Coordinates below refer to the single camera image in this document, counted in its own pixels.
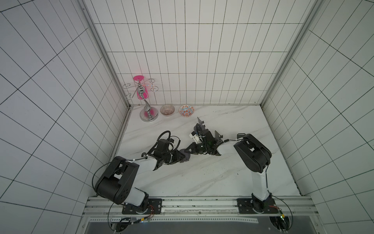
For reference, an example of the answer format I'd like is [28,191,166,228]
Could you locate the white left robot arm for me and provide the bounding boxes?
[93,130,191,214]

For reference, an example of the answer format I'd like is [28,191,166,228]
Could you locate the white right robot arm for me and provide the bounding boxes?
[182,119,284,219]

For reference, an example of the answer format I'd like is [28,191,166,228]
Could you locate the chrome cup holder stand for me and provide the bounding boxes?
[122,75,158,122]

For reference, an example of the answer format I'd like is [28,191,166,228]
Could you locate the brown striped glass bowl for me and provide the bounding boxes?
[160,104,175,116]

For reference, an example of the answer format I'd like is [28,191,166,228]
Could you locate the pink plastic cup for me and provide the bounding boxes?
[133,75,149,100]

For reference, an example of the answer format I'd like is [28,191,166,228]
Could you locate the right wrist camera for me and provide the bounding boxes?
[189,132,200,141]

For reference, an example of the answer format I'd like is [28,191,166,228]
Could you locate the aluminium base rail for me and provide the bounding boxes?
[83,196,318,224]

